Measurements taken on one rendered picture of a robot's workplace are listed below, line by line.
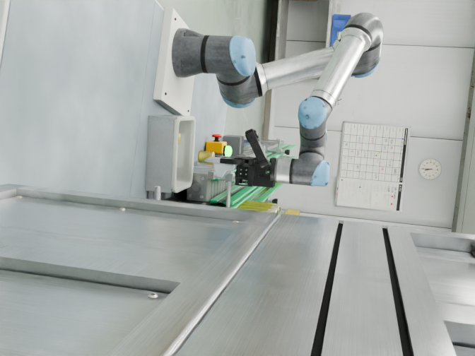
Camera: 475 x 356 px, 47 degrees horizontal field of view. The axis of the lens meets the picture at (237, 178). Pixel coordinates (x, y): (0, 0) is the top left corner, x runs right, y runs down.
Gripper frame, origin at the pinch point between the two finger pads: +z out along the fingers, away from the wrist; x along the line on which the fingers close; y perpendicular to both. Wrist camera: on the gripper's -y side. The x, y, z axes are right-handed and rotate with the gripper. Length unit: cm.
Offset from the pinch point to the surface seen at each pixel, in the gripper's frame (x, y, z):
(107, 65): -36.2, -23.2, 16.9
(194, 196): 10.5, 13.8, 7.6
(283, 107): 609, -26, 62
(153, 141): -8.8, -4.2, 15.2
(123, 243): -97, 3, -15
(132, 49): -22.2, -28.8, 16.8
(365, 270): -99, 2, -44
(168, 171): -8.6, 4.3, 10.1
